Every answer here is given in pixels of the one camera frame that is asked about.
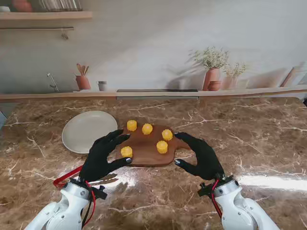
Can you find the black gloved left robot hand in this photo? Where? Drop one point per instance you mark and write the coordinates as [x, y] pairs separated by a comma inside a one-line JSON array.
[[96, 163]]

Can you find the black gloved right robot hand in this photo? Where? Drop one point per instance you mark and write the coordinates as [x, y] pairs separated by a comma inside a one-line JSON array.
[[206, 163]]

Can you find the yellow corn chunk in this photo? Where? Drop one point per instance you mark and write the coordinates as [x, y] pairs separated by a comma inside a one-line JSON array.
[[167, 134], [131, 125], [147, 129], [126, 152], [162, 147]]

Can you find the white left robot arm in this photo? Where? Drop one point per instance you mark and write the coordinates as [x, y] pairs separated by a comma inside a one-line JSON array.
[[67, 208]]

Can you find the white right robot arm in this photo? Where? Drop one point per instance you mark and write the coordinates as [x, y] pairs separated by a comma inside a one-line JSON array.
[[237, 208]]

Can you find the round cream plate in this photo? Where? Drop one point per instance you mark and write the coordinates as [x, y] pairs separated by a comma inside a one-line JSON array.
[[86, 129]]

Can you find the brown wooden cutting board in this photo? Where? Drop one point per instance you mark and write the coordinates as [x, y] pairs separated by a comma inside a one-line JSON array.
[[146, 154]]

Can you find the small black device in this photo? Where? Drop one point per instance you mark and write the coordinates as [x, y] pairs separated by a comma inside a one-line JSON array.
[[305, 101]]

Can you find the printed kitchen backdrop banner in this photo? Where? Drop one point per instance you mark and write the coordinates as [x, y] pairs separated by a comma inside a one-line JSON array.
[[144, 48]]

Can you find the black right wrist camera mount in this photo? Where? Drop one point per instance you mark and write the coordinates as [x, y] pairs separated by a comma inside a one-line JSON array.
[[206, 190]]

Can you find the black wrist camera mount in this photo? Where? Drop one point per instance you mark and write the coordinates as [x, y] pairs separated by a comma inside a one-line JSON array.
[[206, 190], [99, 192]]

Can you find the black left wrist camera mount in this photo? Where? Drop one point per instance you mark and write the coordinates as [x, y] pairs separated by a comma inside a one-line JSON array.
[[99, 192]]

